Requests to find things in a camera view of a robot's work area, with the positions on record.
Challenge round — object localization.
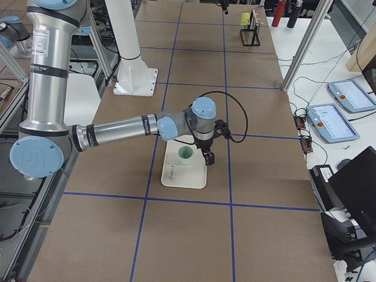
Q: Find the near teach pendant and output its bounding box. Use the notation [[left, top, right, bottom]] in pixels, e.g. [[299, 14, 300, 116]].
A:
[[307, 103, 360, 143]]

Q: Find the white chair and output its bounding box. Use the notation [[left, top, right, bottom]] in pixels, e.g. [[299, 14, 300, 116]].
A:
[[64, 73, 100, 126]]

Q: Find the black wire cup rack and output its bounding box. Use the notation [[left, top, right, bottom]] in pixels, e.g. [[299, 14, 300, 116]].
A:
[[240, 9, 260, 46]]

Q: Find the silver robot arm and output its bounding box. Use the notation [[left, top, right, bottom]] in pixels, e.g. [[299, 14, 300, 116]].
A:
[[9, 1, 216, 178]]

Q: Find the orange black circuit board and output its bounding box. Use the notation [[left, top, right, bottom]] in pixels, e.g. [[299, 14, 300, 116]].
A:
[[293, 115, 307, 130]]

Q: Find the cream rabbit tray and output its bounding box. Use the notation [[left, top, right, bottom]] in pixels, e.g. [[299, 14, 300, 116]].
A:
[[161, 135, 207, 189]]

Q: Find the yellow cup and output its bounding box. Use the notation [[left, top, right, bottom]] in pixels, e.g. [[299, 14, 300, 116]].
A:
[[240, 12, 251, 26]]

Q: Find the teach pendant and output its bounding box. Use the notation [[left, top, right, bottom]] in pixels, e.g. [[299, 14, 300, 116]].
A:
[[327, 79, 375, 113], [307, 103, 360, 143]]

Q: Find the black bottle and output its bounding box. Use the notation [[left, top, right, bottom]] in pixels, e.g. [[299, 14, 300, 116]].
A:
[[287, 0, 303, 28]]

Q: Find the pale green cup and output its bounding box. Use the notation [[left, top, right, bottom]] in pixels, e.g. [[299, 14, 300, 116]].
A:
[[178, 146, 194, 165]]

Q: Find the aluminium frame post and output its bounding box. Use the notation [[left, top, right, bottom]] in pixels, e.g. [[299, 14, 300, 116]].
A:
[[281, 0, 333, 92]]

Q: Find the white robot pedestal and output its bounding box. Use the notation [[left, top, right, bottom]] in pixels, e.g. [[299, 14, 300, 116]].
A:
[[105, 0, 158, 96]]

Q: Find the far teach pendant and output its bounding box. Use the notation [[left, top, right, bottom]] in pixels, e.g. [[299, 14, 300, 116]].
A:
[[327, 79, 375, 113]]

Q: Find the black box with label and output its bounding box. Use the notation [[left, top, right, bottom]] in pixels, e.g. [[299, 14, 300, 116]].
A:
[[308, 164, 344, 211]]

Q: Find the red bottle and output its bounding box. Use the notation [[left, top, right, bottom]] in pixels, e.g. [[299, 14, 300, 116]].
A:
[[271, 0, 287, 27]]

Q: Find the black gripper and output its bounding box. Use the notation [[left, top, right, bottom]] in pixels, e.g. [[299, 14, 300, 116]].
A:
[[194, 137, 215, 166]]

